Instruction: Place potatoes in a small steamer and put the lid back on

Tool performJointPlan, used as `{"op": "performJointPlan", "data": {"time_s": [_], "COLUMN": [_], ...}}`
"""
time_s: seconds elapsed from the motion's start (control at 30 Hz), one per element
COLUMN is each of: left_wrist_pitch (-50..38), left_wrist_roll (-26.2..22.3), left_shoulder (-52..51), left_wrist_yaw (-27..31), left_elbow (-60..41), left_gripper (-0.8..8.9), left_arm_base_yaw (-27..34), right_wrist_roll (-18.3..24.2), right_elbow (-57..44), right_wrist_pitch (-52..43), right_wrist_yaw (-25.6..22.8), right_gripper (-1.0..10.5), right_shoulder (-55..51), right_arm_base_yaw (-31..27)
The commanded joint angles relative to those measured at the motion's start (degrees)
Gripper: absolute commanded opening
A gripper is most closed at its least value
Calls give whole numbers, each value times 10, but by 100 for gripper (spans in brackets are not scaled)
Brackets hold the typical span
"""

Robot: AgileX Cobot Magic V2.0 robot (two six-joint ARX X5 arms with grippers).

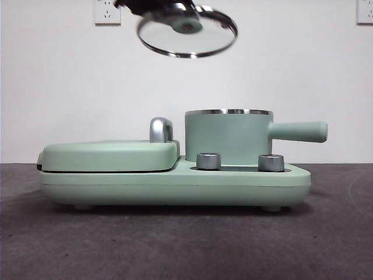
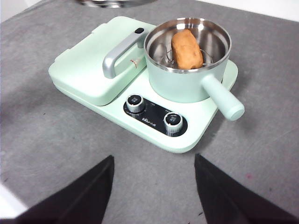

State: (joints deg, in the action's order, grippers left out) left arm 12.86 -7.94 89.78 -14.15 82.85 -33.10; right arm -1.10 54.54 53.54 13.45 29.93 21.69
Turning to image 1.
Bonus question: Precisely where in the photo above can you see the glass pot lid green knob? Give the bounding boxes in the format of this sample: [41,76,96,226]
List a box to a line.
[136,0,239,60]

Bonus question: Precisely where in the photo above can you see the green hinged griddle lid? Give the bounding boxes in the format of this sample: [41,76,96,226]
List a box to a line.
[36,139,181,173]

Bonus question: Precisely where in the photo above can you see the silver control knob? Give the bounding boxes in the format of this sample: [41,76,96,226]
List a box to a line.
[258,153,285,172]
[196,152,222,170]

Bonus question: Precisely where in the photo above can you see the green breakfast machine base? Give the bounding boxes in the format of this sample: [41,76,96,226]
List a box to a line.
[39,154,312,212]

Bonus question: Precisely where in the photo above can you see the white wall socket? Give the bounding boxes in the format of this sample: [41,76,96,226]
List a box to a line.
[93,0,122,26]
[357,0,373,26]

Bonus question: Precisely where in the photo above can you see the chrome griddle lid handle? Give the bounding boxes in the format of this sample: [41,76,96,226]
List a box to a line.
[149,117,175,144]

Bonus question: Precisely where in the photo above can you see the green pot with handle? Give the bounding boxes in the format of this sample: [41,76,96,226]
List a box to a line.
[185,108,328,163]

